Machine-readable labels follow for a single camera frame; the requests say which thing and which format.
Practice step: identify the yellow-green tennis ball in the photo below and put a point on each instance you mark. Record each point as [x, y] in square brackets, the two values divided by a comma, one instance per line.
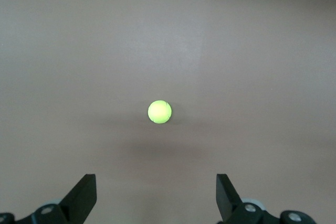
[159, 111]

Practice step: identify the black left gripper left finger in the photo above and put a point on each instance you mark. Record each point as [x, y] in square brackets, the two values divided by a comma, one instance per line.
[78, 200]

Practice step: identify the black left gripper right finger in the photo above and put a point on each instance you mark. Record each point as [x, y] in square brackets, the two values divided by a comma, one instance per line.
[228, 200]

